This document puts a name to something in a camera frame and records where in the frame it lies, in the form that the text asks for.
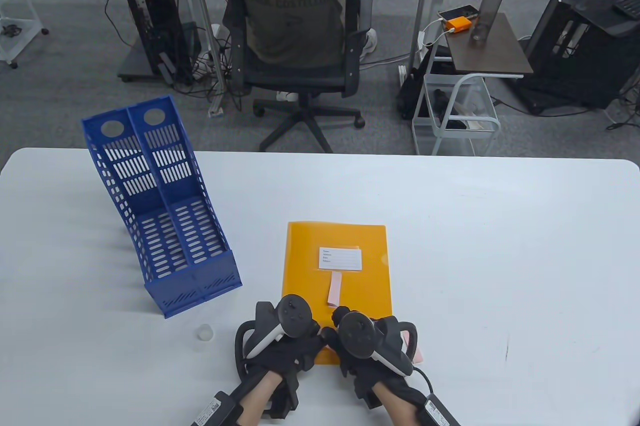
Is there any pink sticky note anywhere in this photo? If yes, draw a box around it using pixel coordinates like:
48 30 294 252
327 273 343 308
400 329 425 364

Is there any person's left forearm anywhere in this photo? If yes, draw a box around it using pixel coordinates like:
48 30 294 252
235 374 285 426

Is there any brown side table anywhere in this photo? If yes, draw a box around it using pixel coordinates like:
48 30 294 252
444 13 534 78

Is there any black bag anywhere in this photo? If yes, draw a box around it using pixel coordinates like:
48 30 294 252
397 46 451 119

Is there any person's right hand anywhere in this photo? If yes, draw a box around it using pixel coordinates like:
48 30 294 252
321 306 413 389

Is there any black and white hand controller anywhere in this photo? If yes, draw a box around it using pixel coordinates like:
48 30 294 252
338 311 418 378
235 294 321 382

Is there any white wheeled cart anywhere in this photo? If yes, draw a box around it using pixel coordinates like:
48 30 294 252
411 73 502 156
0 0 50 69

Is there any person's right forearm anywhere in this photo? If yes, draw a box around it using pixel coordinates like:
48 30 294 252
372 381 426 426

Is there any black computer tower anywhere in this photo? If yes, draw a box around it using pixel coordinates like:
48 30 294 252
122 0 196 84

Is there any black open-frame computer case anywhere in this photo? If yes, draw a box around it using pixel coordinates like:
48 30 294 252
515 0 640 116

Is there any yellow L-shaped folder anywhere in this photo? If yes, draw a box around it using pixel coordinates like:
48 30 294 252
275 222 393 367

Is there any aluminium frame post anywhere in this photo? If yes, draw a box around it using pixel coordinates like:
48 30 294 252
156 0 228 117
410 0 435 77

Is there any white lined label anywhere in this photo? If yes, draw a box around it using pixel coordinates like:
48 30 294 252
319 246 363 272

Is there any black smartphone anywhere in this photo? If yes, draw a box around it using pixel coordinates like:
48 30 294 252
437 5 480 21

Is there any person's left hand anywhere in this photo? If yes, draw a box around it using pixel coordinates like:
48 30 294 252
244 302 328 394

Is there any blue plastic file rack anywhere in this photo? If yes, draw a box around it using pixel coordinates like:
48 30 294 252
81 95 244 320

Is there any dark transparent water bottle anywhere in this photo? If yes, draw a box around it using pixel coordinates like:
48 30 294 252
470 0 509 42

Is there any black mesh office chair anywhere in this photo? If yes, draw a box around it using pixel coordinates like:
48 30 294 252
216 0 376 153

